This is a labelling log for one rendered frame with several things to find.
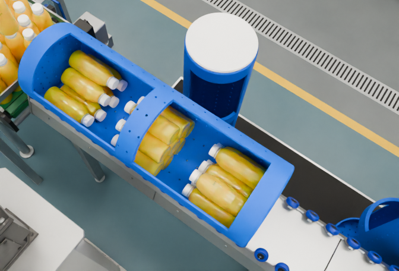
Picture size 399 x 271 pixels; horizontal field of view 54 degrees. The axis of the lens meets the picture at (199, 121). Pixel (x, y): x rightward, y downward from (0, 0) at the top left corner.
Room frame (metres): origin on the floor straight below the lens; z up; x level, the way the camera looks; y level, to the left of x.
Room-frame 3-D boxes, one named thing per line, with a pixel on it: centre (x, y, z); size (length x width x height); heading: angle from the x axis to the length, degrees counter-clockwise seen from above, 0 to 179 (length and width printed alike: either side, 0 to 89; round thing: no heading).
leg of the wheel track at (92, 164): (0.65, 0.54, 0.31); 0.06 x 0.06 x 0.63; 61
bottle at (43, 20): (0.95, 0.65, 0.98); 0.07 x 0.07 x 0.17
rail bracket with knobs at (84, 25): (0.94, 0.50, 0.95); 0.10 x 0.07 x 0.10; 151
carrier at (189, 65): (0.93, -0.05, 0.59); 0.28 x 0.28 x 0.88
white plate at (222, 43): (0.93, -0.05, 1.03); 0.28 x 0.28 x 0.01
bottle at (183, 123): (0.56, 0.12, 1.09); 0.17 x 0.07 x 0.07; 61
